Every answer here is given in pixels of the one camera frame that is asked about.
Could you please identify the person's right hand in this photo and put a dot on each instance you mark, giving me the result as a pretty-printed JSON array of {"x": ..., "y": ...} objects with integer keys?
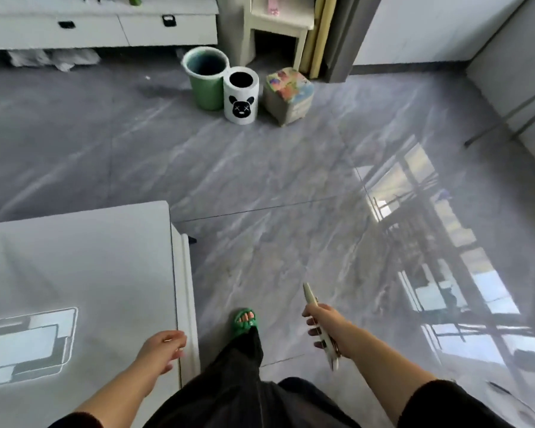
[{"x": 332, "y": 327}]

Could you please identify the person's left hand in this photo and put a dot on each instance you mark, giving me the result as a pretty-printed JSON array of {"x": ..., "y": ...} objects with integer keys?
[{"x": 157, "y": 352}]

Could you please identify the person's left fingers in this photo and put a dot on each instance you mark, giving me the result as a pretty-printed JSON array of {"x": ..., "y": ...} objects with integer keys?
[{"x": 175, "y": 341}]

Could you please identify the person's right thumb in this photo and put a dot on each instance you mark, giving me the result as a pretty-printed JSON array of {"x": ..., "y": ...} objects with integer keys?
[{"x": 313, "y": 309}]

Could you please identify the white remote control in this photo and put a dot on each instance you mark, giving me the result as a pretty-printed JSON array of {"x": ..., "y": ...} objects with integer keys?
[{"x": 310, "y": 295}]

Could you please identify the person's right forearm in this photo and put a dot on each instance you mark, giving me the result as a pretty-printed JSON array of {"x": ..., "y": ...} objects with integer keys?
[{"x": 383, "y": 365}]

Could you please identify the person's left forearm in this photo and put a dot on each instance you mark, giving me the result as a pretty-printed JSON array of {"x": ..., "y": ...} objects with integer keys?
[{"x": 116, "y": 387}]

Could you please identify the green slipper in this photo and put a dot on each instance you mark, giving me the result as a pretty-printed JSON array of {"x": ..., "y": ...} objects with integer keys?
[{"x": 245, "y": 323}]

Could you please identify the black trousers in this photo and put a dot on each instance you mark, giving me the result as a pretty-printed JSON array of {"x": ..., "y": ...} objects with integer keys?
[{"x": 232, "y": 387}]

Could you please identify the white coffee table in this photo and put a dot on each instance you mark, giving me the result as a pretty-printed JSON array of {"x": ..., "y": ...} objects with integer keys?
[{"x": 93, "y": 285}]

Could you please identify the black sleeve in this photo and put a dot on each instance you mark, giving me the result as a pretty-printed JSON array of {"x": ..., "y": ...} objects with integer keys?
[
  {"x": 450, "y": 405},
  {"x": 75, "y": 421}
]

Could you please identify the colourful patterned footstool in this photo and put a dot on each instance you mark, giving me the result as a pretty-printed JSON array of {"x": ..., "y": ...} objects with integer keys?
[{"x": 288, "y": 95}]

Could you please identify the white panda waste bin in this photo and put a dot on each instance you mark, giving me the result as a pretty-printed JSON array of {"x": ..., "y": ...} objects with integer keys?
[{"x": 240, "y": 97}]

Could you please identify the green waste bin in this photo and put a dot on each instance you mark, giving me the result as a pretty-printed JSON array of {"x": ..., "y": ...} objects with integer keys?
[{"x": 205, "y": 82}]

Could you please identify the beige upright boards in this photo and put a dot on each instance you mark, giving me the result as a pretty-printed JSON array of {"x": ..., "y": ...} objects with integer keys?
[{"x": 319, "y": 35}]

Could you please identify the grey metal stand legs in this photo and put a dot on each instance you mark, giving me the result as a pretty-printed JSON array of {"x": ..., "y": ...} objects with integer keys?
[{"x": 508, "y": 115}]

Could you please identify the white side table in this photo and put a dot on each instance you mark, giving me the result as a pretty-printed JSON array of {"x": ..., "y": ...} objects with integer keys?
[{"x": 278, "y": 22}]

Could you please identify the pink object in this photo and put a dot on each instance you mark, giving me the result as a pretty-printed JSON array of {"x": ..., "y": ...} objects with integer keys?
[{"x": 273, "y": 5}]

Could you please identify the white plastic bags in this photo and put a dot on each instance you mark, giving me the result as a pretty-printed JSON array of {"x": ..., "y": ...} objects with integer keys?
[{"x": 53, "y": 57}]

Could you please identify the white drawer cabinet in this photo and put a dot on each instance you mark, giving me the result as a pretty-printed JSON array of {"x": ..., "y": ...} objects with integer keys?
[{"x": 98, "y": 26}]

